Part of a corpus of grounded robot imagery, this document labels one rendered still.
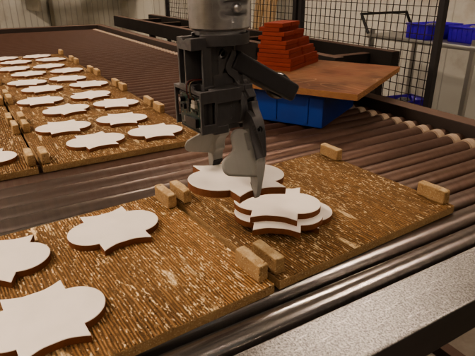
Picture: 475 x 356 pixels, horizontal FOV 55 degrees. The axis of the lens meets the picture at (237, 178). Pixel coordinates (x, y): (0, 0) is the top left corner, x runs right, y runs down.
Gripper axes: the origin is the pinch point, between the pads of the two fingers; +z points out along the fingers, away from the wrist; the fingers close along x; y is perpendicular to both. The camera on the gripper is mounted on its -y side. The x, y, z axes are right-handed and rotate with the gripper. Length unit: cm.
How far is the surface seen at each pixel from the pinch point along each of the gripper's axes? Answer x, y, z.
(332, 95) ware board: -38, -56, 3
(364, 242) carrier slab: 8.8, -17.7, 12.4
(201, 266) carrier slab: 0.7, 6.8, 11.9
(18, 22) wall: -568, -62, 19
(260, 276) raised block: 8.5, 2.1, 10.9
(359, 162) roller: -19, -47, 15
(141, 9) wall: -514, -196, 8
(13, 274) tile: -10.1, 29.8, 10.3
